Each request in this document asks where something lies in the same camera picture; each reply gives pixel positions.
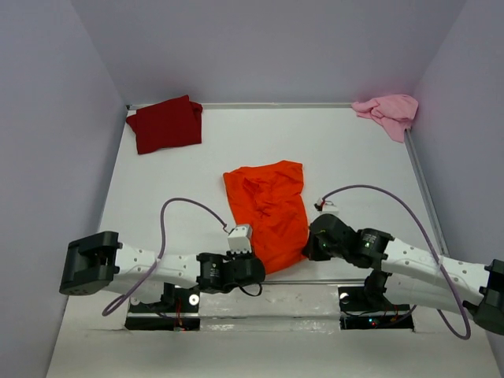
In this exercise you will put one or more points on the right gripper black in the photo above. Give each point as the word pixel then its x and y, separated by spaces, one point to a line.
pixel 312 250

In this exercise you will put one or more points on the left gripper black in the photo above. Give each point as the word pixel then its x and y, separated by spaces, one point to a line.
pixel 230 255

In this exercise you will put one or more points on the orange t-shirt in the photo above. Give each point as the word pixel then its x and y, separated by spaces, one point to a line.
pixel 269 199

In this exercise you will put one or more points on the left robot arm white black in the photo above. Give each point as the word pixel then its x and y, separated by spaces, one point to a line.
pixel 100 262

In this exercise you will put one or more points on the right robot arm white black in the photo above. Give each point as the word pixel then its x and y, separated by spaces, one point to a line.
pixel 403 275

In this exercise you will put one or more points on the pink t-shirt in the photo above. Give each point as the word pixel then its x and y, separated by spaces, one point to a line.
pixel 395 113

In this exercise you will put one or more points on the folded dark red t-shirt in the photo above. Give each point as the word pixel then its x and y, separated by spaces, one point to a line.
pixel 174 123

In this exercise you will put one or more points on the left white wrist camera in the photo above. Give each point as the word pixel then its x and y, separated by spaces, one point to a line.
pixel 239 239

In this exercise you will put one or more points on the front aluminium rail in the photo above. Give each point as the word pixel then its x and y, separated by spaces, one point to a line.
pixel 338 282

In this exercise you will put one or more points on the aluminium rail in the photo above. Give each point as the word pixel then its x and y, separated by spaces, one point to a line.
pixel 277 105
pixel 426 195
pixel 338 282

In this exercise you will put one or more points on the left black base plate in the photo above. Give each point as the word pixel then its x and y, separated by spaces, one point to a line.
pixel 176 311

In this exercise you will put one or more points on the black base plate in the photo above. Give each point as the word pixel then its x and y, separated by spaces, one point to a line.
pixel 176 311
pixel 358 313

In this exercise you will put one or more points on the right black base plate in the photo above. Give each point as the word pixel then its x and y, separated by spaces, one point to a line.
pixel 358 313

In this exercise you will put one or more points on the right aluminium rail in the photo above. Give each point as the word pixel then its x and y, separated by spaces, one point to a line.
pixel 426 195

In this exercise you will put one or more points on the back aluminium rail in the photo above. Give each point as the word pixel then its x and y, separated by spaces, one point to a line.
pixel 277 105

